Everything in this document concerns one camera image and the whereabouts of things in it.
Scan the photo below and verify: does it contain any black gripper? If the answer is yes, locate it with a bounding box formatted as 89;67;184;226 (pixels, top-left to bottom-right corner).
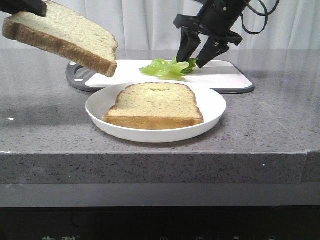
173;0;243;69

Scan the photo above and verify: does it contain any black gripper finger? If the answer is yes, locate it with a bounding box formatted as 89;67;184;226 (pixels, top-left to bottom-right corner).
0;0;47;17

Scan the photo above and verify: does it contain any bread slice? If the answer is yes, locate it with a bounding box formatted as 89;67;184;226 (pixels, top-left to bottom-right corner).
102;82;204;130
2;0;118;77

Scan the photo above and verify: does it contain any green lettuce leaf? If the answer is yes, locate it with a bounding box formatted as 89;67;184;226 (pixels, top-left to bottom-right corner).
139;56;198;78

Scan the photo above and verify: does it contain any white curtain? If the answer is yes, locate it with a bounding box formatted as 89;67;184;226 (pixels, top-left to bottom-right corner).
0;0;320;51

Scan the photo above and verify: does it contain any black appliance panel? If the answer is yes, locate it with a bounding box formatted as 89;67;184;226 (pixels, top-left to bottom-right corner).
0;206;320;240

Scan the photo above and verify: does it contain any white cutting board black handle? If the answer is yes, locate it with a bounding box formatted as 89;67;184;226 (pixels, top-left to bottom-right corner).
65;59;255;94

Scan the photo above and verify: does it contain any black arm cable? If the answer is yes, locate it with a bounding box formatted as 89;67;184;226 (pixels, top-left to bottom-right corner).
239;0;281;35

